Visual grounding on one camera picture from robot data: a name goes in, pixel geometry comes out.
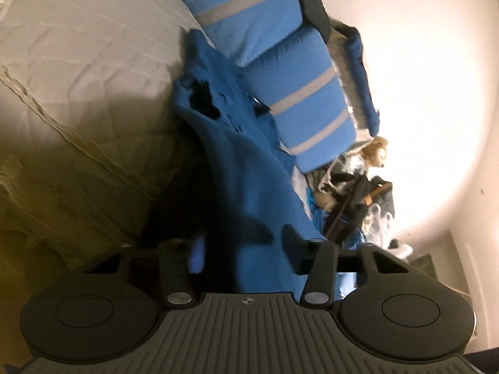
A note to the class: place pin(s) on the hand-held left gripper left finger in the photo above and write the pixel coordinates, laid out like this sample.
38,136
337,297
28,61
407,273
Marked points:
197,256

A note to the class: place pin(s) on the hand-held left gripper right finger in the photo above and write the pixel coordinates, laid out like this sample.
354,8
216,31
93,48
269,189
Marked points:
296,251

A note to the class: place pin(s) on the blue garment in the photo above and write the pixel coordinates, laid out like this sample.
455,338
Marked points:
241,156

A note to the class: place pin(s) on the bright blue plastic bag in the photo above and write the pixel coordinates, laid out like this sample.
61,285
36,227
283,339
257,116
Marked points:
317,214

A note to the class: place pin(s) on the tan stuffed toy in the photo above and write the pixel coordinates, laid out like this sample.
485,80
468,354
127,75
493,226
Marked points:
375,154

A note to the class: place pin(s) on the blue grey-striped pillow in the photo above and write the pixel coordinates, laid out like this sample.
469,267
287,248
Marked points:
308,97

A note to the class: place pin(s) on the grey quilted bedspread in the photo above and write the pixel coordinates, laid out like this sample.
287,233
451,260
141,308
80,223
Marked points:
85,85

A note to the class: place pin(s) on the blue pillow with dark spot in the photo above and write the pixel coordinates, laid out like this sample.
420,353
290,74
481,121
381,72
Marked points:
241,11

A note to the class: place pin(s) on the dark cloth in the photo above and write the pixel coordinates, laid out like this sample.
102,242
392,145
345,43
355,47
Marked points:
312,4

